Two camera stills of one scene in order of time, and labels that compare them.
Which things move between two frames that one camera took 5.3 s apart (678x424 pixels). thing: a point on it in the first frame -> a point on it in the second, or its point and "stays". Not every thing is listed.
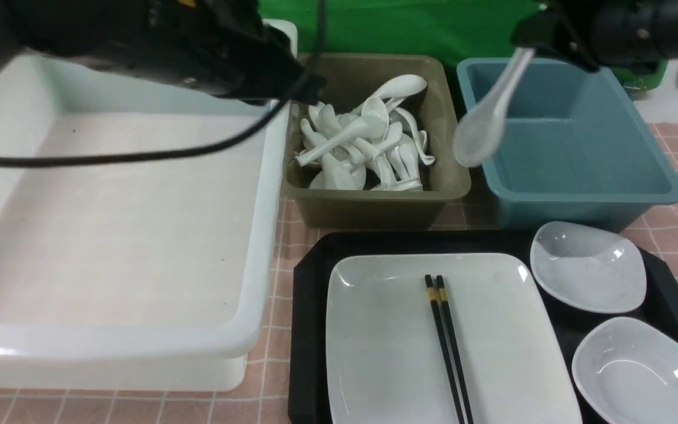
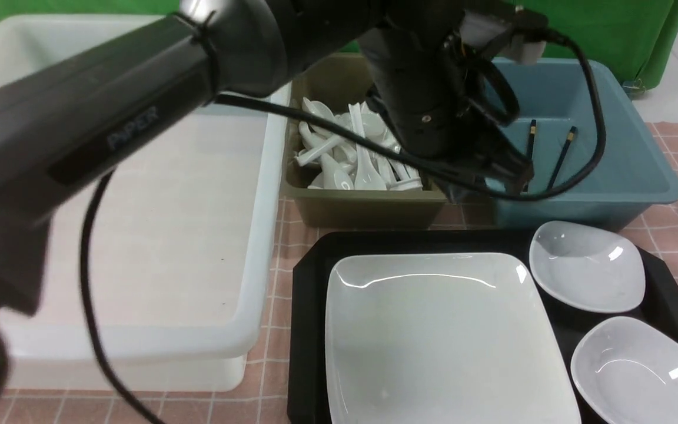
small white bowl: [592, 267] stays
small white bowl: [634, 372] stays
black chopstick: [443, 298] -> [562, 155]
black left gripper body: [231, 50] -> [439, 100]
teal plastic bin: [574, 155] stays
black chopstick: [432, 297] -> [531, 149]
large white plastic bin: [149, 274] stays
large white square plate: [384, 363] stays
